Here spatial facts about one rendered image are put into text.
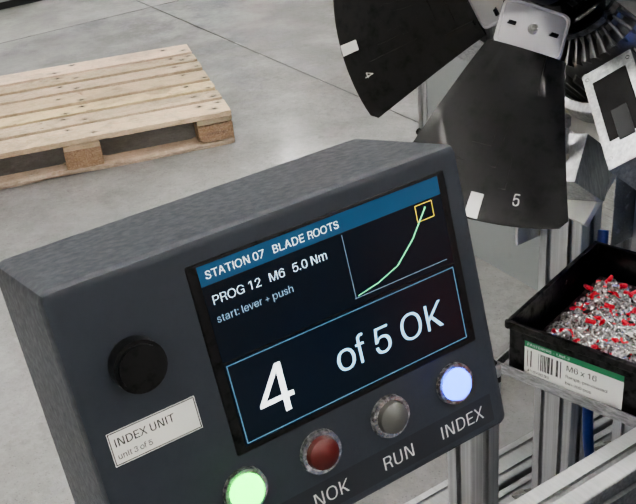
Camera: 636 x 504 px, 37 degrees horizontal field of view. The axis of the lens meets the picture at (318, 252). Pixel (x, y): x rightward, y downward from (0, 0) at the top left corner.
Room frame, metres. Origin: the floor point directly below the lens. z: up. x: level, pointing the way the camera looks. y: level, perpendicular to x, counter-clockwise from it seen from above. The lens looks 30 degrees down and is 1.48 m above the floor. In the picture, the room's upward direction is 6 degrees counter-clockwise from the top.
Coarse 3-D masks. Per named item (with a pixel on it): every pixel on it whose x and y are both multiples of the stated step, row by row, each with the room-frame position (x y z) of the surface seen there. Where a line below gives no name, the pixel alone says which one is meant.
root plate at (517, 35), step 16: (512, 0) 1.19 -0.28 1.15; (512, 16) 1.18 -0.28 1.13; (528, 16) 1.18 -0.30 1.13; (544, 16) 1.18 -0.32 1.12; (560, 16) 1.18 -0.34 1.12; (496, 32) 1.17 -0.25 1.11; (512, 32) 1.17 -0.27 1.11; (528, 32) 1.17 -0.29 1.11; (544, 32) 1.17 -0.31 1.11; (560, 32) 1.17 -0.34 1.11; (528, 48) 1.16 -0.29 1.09; (544, 48) 1.16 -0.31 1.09; (560, 48) 1.16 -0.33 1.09
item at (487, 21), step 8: (472, 0) 1.29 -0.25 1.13; (480, 0) 1.28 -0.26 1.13; (488, 0) 1.27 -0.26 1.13; (496, 0) 1.27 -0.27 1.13; (472, 8) 1.29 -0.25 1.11; (480, 8) 1.28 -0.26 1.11; (488, 8) 1.28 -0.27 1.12; (480, 16) 1.28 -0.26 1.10; (488, 16) 1.28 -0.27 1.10; (496, 16) 1.27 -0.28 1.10; (488, 24) 1.28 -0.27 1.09; (496, 24) 1.27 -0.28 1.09
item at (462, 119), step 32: (480, 64) 1.14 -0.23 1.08; (512, 64) 1.14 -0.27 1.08; (544, 64) 1.14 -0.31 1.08; (448, 96) 1.13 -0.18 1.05; (480, 96) 1.12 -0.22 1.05; (512, 96) 1.11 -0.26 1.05; (544, 96) 1.11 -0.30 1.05; (448, 128) 1.10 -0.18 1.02; (480, 128) 1.09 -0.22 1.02; (512, 128) 1.08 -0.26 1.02; (544, 128) 1.08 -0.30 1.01; (480, 160) 1.06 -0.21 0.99; (512, 160) 1.06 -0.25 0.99; (544, 160) 1.05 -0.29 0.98; (480, 192) 1.04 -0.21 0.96; (544, 192) 1.02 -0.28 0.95; (512, 224) 1.00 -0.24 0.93; (544, 224) 1.00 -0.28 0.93
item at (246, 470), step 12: (240, 468) 0.40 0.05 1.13; (252, 468) 0.40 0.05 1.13; (228, 480) 0.39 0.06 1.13; (240, 480) 0.39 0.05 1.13; (252, 480) 0.39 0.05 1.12; (264, 480) 0.40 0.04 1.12; (228, 492) 0.39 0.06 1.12; (240, 492) 0.38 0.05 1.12; (252, 492) 0.39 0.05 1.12; (264, 492) 0.39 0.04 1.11
